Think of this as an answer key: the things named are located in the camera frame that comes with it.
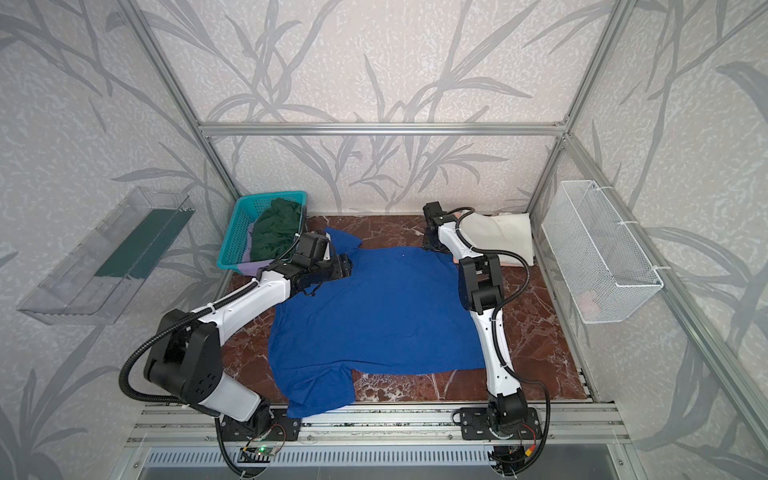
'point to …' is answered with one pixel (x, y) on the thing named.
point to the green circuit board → (266, 450)
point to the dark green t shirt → (275, 230)
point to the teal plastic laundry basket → (244, 212)
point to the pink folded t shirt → (455, 260)
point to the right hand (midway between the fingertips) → (436, 238)
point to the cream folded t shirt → (506, 232)
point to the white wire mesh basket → (607, 275)
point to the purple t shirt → (248, 267)
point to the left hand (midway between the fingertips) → (347, 256)
